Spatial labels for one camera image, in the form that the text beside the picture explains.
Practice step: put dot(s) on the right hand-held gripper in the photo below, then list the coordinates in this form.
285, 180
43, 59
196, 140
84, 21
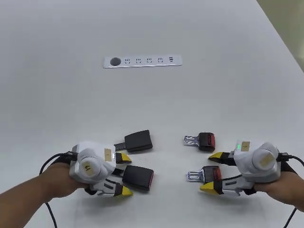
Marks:
257, 164

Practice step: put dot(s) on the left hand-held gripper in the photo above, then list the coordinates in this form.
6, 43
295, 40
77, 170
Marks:
91, 156

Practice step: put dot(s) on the metal seat belt tongue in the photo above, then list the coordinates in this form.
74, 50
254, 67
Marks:
205, 142
209, 173

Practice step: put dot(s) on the black seat belt buckle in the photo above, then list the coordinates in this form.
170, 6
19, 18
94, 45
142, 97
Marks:
139, 141
139, 177

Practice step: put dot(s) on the person's right forearm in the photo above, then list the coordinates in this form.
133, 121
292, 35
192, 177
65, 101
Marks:
300, 190

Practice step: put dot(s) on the person's left forearm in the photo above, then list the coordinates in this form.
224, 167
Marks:
21, 192

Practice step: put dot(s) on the person's right hand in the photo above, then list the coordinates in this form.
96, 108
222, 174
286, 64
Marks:
280, 187

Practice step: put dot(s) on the person's left hand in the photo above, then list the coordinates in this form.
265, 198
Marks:
59, 179

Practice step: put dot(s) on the white built-in power strip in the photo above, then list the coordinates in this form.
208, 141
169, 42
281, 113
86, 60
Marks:
145, 61

